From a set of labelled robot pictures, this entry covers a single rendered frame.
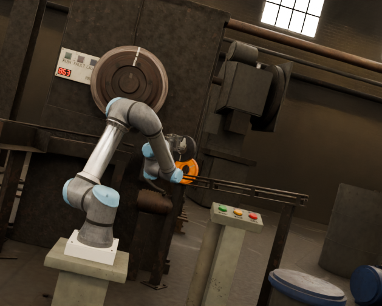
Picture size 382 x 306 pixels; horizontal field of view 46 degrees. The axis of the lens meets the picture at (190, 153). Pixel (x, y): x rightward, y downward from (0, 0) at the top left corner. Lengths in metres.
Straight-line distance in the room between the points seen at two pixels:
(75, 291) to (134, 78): 1.31
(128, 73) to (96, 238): 1.15
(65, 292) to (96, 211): 0.34
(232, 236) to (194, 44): 1.38
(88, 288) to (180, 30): 1.76
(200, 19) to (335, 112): 6.90
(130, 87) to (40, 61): 6.56
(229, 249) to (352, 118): 7.88
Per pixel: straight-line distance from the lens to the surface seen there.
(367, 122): 9.97
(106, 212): 1.89
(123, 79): 2.71
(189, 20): 3.04
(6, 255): 2.74
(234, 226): 2.13
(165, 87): 2.80
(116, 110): 2.05
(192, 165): 2.62
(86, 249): 1.90
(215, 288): 2.19
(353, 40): 10.01
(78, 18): 3.05
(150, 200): 2.65
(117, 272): 1.85
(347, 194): 4.74
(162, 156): 2.13
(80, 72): 2.97
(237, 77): 6.98
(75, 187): 1.99
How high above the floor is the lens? 0.85
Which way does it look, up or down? 1 degrees down
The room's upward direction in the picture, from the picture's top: 15 degrees clockwise
